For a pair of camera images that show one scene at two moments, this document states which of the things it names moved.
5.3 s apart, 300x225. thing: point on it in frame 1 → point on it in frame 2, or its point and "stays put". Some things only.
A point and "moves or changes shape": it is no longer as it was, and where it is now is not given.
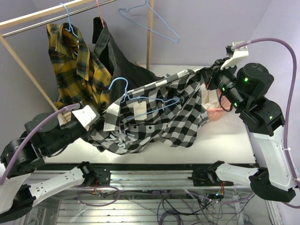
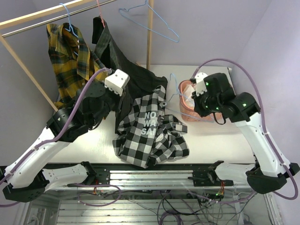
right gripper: (212, 73) → (198, 108)
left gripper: (84, 133) → (118, 98)
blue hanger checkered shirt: (125, 95) → (177, 93)
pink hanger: (97, 3) stays put
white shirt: (209, 98) moves or changes shape
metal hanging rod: (57, 18) stays put
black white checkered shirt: (171, 110) moves or changes shape
